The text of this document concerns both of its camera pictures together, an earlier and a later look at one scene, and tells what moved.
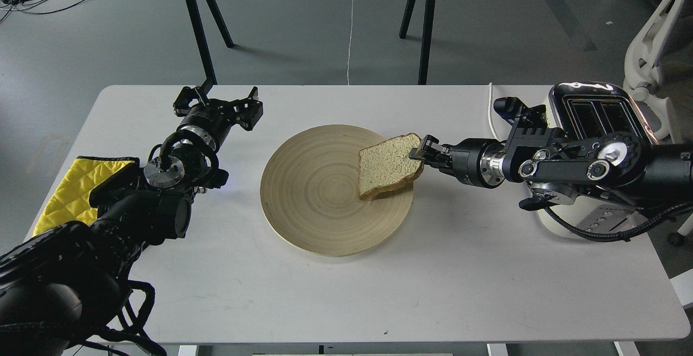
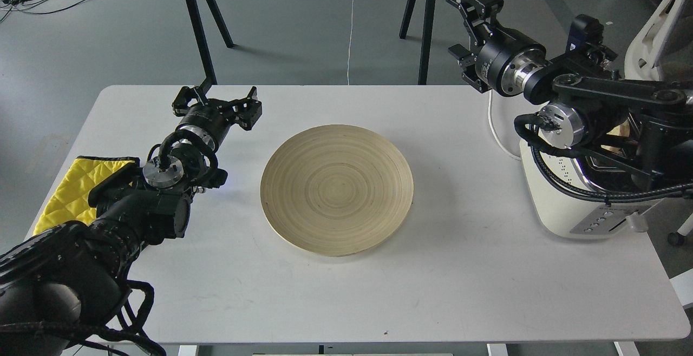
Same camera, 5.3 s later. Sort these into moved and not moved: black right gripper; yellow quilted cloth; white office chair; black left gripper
Moved: black right gripper
Not moved: black left gripper; yellow quilted cloth; white office chair
